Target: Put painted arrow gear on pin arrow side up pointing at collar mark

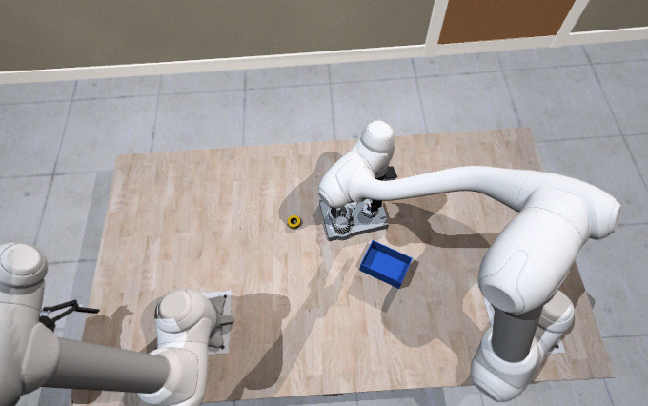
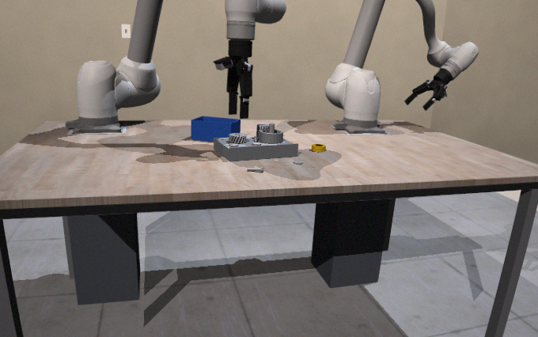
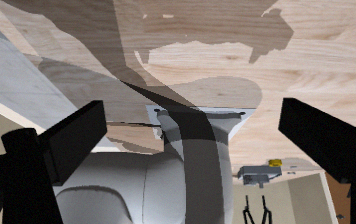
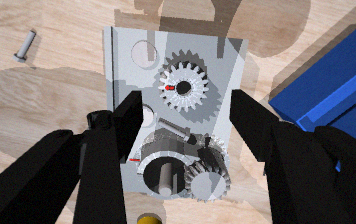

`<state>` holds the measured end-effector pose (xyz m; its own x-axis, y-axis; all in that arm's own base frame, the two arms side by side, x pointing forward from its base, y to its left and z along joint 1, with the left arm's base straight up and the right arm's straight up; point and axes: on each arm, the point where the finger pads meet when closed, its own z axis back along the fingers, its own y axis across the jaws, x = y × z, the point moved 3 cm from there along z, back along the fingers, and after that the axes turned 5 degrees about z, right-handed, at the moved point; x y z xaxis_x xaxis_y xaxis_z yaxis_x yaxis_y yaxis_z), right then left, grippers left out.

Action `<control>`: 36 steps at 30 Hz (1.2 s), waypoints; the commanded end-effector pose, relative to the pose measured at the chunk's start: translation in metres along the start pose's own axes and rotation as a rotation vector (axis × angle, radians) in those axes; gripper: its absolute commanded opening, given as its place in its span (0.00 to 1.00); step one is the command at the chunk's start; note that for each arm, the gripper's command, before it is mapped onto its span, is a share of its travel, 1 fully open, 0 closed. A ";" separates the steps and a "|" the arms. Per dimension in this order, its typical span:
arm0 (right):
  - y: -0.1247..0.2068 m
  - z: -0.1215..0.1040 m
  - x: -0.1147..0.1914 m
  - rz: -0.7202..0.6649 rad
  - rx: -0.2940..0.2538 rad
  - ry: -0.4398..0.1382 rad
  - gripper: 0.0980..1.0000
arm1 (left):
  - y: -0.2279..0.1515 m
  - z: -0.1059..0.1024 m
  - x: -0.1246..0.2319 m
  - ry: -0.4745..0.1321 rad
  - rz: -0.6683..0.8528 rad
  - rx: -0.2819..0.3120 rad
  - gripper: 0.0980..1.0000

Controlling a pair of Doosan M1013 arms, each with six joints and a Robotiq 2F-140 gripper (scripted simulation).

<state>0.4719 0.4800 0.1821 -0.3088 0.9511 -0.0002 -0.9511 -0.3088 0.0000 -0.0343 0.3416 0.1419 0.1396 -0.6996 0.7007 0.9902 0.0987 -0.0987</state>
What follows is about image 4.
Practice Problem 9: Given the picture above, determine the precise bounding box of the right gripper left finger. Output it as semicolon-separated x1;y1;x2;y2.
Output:
0;90;144;224

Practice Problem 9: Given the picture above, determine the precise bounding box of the blue open tray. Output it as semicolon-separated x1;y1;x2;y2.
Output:
268;30;356;138

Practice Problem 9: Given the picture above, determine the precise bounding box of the yellow ring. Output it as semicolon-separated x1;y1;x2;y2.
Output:
137;216;161;224

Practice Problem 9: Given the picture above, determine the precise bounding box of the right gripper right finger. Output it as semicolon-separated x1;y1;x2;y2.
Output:
229;89;356;224

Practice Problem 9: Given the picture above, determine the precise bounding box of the white gear with red arrow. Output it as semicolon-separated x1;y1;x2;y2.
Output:
158;61;209;112

